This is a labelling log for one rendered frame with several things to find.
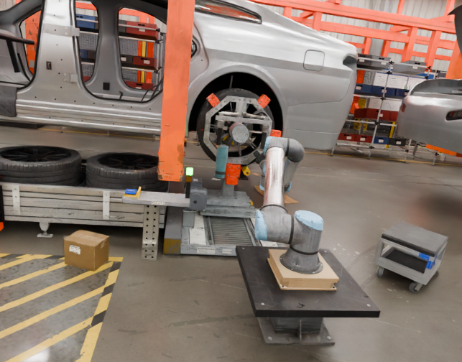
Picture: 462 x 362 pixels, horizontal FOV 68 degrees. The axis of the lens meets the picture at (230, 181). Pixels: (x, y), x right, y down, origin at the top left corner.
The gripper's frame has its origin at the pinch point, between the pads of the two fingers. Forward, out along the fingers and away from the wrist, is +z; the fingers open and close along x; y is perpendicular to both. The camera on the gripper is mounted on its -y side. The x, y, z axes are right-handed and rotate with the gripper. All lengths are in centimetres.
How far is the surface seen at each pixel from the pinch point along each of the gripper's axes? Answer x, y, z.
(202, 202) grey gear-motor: -55, -11, -35
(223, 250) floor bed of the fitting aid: -63, 20, -60
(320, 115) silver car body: 63, 7, 2
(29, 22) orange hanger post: -119, -260, 224
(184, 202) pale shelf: -57, -30, -72
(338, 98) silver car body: 83, 5, 3
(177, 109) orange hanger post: -23, -77, -50
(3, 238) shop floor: -175, -85, -47
